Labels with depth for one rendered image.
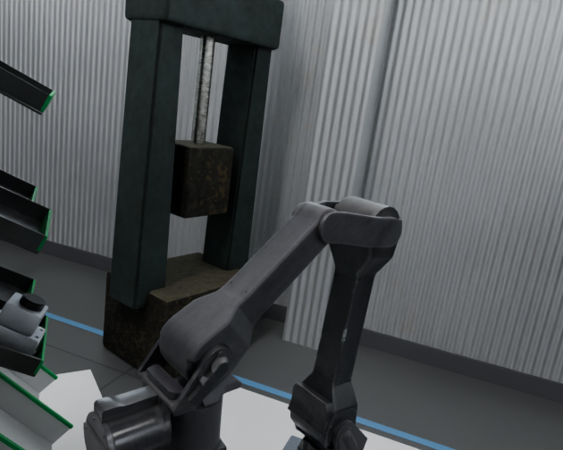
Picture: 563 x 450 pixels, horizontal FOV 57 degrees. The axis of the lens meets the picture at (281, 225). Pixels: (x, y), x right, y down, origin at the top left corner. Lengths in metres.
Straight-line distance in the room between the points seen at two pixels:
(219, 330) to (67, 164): 4.16
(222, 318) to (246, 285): 0.04
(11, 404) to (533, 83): 3.03
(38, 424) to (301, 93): 2.93
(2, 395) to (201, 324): 0.46
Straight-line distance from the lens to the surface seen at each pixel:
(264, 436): 1.20
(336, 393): 0.68
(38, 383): 1.06
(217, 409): 0.55
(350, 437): 0.70
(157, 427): 0.52
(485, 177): 3.35
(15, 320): 0.73
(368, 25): 3.18
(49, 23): 4.71
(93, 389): 1.32
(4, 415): 0.91
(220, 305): 0.52
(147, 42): 2.66
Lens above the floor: 1.56
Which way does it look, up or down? 14 degrees down
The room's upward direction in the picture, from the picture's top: 8 degrees clockwise
